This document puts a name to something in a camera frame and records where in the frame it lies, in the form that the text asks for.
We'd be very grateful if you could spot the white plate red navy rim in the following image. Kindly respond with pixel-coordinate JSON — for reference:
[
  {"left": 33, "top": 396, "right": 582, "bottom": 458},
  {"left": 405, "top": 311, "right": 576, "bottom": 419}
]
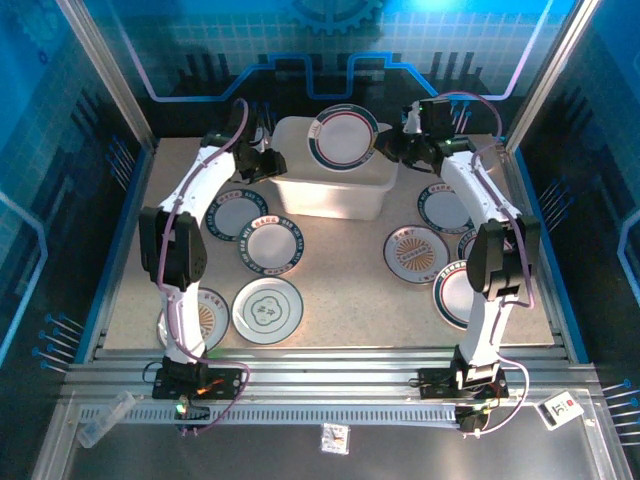
[{"left": 456, "top": 230, "right": 484, "bottom": 262}]

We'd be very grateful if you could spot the white plastic bin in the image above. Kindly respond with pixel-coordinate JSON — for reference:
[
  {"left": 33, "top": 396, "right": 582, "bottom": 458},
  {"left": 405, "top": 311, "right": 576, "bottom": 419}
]
[{"left": 268, "top": 115, "right": 400, "bottom": 222}]

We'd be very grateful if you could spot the aluminium frame post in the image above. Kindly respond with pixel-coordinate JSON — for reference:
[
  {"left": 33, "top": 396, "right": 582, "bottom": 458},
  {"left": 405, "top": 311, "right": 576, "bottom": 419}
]
[
  {"left": 503, "top": 0, "right": 601, "bottom": 151},
  {"left": 54, "top": 0, "right": 157, "bottom": 151}
]

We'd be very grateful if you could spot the clear plastic box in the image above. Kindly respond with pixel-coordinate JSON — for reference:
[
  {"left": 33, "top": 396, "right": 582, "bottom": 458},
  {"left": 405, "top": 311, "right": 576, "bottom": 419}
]
[{"left": 75, "top": 389, "right": 137, "bottom": 449}]

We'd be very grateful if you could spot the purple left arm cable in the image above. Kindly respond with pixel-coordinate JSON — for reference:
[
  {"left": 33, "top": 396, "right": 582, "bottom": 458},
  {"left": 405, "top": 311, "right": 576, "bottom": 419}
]
[{"left": 157, "top": 97, "right": 251, "bottom": 436}]

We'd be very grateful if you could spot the blue table side rail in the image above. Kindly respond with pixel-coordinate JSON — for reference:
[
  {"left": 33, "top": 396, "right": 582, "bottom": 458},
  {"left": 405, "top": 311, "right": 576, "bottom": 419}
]
[{"left": 74, "top": 144, "right": 154, "bottom": 364}]

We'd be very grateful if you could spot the white plate orange sunburst print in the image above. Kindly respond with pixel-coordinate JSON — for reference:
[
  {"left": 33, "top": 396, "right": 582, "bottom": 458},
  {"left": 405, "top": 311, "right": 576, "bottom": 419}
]
[
  {"left": 157, "top": 287, "right": 231, "bottom": 353},
  {"left": 383, "top": 224, "right": 451, "bottom": 286}
]

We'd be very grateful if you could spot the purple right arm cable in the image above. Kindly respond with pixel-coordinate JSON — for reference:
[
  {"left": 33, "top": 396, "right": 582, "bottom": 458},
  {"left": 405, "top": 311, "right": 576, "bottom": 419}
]
[{"left": 437, "top": 89, "right": 536, "bottom": 436}]

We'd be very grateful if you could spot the white plate navy lettered rim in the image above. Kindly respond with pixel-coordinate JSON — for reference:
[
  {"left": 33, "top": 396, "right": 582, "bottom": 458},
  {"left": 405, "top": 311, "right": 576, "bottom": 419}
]
[
  {"left": 417, "top": 181, "right": 476, "bottom": 235},
  {"left": 206, "top": 188, "right": 270, "bottom": 242},
  {"left": 237, "top": 215, "right": 306, "bottom": 277}
]

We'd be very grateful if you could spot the grey slotted cable duct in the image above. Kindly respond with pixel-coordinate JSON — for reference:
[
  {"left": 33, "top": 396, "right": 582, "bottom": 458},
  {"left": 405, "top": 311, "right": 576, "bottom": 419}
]
[{"left": 79, "top": 402, "right": 464, "bottom": 427}]

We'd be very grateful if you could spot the white plate green red rim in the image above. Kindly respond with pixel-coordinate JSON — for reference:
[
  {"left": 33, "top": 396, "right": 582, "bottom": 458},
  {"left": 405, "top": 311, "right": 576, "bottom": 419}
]
[
  {"left": 306, "top": 103, "right": 380, "bottom": 174},
  {"left": 432, "top": 259, "right": 479, "bottom": 331}
]

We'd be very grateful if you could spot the aluminium frame rail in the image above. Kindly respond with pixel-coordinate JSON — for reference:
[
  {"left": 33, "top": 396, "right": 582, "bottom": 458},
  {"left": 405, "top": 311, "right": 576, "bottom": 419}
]
[{"left": 62, "top": 347, "right": 599, "bottom": 401}]

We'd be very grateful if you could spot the white card red logo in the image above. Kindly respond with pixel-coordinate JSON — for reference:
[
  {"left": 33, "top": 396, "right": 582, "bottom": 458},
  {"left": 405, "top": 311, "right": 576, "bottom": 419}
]
[{"left": 533, "top": 389, "right": 585, "bottom": 432}]

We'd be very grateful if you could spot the white plate green clover print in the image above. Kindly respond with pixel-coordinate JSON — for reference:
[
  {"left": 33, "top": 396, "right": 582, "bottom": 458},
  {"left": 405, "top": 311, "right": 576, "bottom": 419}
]
[{"left": 231, "top": 276, "right": 305, "bottom": 346}]

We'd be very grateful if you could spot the small white packet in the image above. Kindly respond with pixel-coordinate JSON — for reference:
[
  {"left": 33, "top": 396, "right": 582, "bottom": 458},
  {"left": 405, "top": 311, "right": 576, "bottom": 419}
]
[{"left": 319, "top": 422, "right": 351, "bottom": 456}]

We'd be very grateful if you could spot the small controller board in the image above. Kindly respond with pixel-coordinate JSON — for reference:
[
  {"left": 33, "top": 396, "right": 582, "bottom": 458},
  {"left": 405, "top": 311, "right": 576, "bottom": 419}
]
[
  {"left": 173, "top": 394, "right": 211, "bottom": 434},
  {"left": 457, "top": 404, "right": 489, "bottom": 437}
]

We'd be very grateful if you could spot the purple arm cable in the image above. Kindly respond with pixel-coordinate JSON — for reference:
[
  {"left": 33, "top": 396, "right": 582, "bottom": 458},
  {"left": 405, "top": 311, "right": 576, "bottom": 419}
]
[
  {"left": 437, "top": 89, "right": 536, "bottom": 436},
  {"left": 157, "top": 97, "right": 251, "bottom": 436}
]

